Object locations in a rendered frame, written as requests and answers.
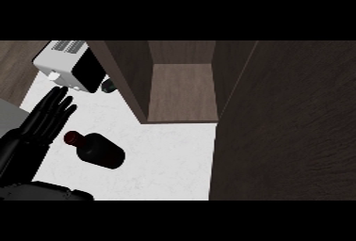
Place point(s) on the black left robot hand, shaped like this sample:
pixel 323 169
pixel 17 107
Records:
pixel 41 122

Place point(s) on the dark brown cabinet door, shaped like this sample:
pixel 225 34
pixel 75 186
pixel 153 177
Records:
pixel 287 122

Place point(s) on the dark green round object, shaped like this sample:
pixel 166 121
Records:
pixel 110 86

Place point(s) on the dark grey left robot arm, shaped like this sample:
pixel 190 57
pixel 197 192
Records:
pixel 42 191

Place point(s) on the white toaster appliance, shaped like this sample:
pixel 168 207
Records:
pixel 70 64

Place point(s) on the dark red wine bottle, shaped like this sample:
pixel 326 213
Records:
pixel 98 151

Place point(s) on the brown wooden cabinet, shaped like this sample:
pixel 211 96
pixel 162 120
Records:
pixel 182 84

